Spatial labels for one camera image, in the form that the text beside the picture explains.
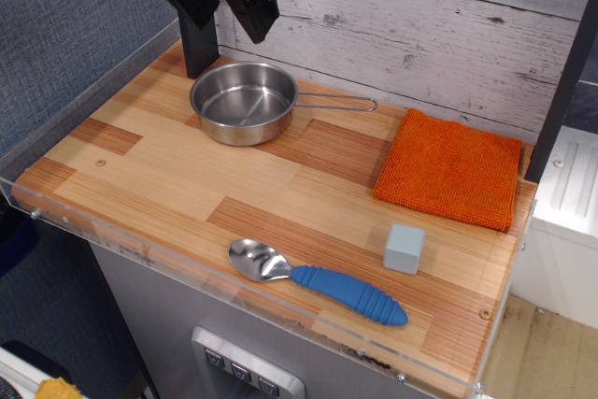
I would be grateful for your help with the grey cube block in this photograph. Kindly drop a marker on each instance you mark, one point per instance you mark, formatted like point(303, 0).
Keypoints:
point(403, 248)

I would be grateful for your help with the clear acrylic table guard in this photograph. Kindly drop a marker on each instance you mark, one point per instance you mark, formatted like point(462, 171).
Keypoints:
point(129, 168)

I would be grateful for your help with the yellow and black bag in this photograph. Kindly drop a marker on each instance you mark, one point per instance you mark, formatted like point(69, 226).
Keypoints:
point(57, 388)

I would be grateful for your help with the dark grey left post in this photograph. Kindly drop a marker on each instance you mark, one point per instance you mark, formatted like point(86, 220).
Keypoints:
point(198, 34)

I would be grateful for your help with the orange folded cloth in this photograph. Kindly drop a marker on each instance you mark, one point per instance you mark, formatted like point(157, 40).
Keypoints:
point(453, 171)

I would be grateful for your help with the spoon with blue handle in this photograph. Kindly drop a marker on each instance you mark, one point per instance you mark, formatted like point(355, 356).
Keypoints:
point(262, 263)

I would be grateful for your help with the white appliance on right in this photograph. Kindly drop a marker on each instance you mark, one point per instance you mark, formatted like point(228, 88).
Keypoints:
point(557, 266)

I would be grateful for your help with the silver dispenser button panel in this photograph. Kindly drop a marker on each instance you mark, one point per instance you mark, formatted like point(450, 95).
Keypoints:
point(233, 372)

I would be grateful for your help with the silver steel pan with handle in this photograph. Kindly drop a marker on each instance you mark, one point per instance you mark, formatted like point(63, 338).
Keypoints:
point(245, 104)

